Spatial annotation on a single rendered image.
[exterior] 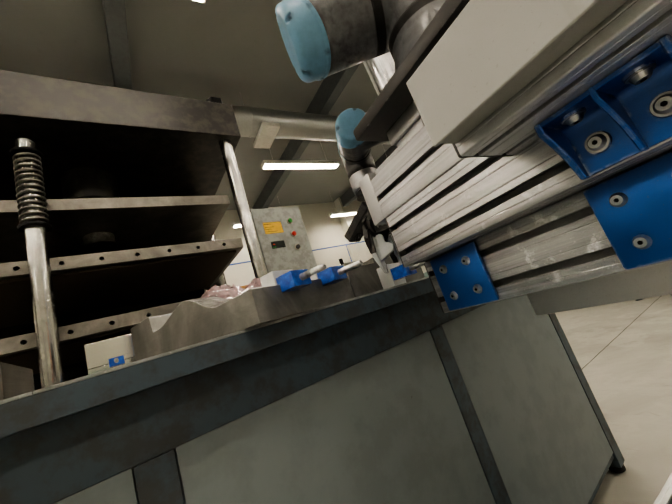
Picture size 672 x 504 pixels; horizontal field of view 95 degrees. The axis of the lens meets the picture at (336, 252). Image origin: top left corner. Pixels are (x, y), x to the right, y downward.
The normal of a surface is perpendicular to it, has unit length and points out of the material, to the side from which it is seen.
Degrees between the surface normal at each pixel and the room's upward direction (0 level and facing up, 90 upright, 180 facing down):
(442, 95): 90
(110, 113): 90
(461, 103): 90
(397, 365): 90
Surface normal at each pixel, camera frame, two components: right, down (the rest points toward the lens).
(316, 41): 0.13, 0.66
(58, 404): 0.52, -0.35
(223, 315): -0.61, 0.02
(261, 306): 0.73, -0.37
